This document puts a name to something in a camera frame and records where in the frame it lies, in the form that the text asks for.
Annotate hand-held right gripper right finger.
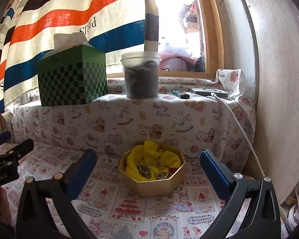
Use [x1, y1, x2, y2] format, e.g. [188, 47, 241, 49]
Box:
[199, 149, 282, 239]

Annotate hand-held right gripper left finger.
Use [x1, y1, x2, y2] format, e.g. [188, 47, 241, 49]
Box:
[16, 149, 98, 239]

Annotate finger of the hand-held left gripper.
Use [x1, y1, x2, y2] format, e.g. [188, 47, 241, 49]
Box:
[0, 139, 41, 173]
[0, 131, 12, 155]

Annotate gold octagonal box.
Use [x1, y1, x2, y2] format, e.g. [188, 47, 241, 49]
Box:
[119, 143, 186, 198]

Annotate ornate gold jewelry piece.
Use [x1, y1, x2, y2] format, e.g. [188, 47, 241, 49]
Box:
[136, 164, 153, 179]

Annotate person's left hand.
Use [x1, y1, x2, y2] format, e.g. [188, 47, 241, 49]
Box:
[0, 187, 12, 219]

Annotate bear print cloth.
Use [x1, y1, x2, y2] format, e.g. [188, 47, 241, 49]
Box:
[4, 68, 257, 160]

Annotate yellow cloth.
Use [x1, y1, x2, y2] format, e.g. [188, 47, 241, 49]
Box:
[125, 140, 182, 181]

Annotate strawberry print tablecloth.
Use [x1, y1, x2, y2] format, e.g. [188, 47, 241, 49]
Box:
[0, 142, 289, 239]

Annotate green checkered tissue box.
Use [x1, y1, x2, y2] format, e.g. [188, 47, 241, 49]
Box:
[37, 44, 108, 107]

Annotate grey flat device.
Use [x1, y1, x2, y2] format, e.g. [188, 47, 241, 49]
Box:
[191, 88, 229, 98]

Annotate colourful lighter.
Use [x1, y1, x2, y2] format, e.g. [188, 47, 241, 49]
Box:
[172, 90, 190, 99]

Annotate white plastic container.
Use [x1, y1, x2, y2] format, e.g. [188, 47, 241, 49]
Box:
[288, 200, 299, 231]

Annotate light wooden cabinet panel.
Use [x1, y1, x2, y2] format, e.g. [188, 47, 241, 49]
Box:
[234, 0, 299, 205]

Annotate clear plastic jar dark contents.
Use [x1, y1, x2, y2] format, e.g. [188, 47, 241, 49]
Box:
[120, 51, 162, 99]

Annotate white tissue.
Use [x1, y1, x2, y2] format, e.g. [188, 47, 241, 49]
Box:
[45, 33, 89, 58]

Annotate pink cloth outside window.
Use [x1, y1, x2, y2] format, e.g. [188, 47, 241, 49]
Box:
[159, 51, 197, 71]

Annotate striped curtain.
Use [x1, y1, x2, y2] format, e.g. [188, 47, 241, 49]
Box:
[0, 0, 161, 119]

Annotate white cable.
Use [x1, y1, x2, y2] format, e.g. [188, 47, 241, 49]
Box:
[210, 93, 266, 178]

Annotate white cord loop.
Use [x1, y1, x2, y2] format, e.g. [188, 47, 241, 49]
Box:
[138, 128, 150, 142]

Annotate wooden window frame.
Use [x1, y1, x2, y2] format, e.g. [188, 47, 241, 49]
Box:
[106, 0, 226, 79]

